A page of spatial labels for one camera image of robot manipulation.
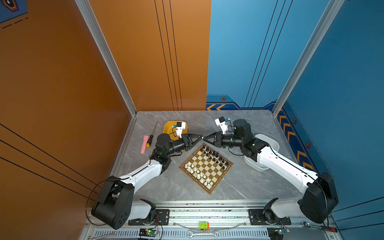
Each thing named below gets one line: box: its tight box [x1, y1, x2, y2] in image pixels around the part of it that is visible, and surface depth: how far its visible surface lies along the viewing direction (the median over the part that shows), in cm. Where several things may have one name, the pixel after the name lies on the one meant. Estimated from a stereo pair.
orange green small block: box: [199, 221, 210, 230], surface depth 71 cm
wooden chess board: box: [179, 143, 234, 195], surface depth 90 cm
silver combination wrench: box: [187, 230, 219, 238], surface depth 71 cm
